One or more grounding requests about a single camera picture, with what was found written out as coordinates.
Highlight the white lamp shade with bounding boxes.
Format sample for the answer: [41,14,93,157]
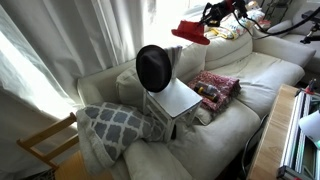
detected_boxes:
[298,110,320,150]

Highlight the white curtain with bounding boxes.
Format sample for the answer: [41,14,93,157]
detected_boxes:
[0,0,158,176]

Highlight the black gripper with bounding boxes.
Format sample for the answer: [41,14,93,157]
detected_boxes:
[199,0,239,28]

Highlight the red patterned cloth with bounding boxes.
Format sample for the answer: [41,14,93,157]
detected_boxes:
[187,70,242,114]

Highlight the black tripod stand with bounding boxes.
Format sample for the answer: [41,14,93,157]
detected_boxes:
[299,9,320,45]

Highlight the beige fabric sofa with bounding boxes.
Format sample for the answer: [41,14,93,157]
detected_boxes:
[77,28,316,180]

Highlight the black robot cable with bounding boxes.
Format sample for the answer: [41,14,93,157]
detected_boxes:
[233,5,320,37]

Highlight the red sequin hat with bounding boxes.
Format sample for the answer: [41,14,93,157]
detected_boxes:
[170,19,211,46]

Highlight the black fedora hat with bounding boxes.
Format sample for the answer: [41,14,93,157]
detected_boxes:
[135,44,173,94]

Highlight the brown wooden chair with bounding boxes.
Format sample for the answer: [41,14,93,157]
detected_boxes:
[16,112,114,180]

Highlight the large beige sofa cushion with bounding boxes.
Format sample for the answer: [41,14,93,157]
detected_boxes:
[122,139,195,180]

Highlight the beige back cushion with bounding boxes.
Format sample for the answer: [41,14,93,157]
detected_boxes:
[115,64,148,110]

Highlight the light wooden table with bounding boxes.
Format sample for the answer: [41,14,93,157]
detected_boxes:
[247,83,301,180]

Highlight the grey armchair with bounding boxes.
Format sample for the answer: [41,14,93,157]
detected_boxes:
[266,0,320,75]

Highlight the grey white patterned pillow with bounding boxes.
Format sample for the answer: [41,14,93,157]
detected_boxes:
[76,102,165,168]

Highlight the clear plastic water bottle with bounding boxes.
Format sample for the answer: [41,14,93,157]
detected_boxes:
[199,81,219,95]

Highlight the red black clamp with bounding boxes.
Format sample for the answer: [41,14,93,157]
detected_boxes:
[294,78,318,98]

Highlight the aluminium frame rails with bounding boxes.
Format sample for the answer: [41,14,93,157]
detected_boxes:
[276,89,320,180]

